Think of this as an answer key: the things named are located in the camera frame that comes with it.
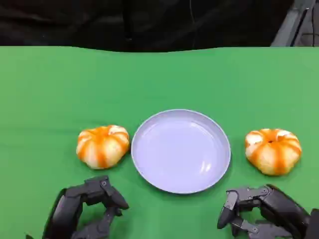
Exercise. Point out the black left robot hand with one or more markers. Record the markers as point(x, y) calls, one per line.
point(64, 211)

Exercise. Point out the grey metal frame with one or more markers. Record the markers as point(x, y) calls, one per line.
point(286, 32)

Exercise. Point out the orange and white bread roll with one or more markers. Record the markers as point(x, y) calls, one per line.
point(102, 149)
point(272, 154)

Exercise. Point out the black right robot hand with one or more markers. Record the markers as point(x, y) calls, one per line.
point(276, 206)

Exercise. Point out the black backdrop curtain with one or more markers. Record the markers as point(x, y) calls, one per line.
point(74, 22)

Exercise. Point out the lilac plate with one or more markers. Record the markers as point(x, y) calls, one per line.
point(180, 152)

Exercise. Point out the green table cloth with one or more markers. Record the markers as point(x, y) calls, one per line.
point(159, 82)

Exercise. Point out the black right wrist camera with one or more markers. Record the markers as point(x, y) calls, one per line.
point(314, 224)

